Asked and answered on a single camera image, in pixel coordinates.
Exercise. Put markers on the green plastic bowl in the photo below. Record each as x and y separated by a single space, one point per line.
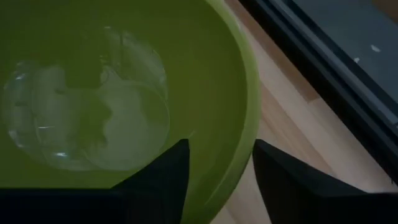
192 77

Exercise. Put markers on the black table edge frame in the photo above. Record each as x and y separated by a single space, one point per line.
326 71

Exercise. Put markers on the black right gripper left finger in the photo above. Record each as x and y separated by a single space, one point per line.
161 183

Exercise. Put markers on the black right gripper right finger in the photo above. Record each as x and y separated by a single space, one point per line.
292 193

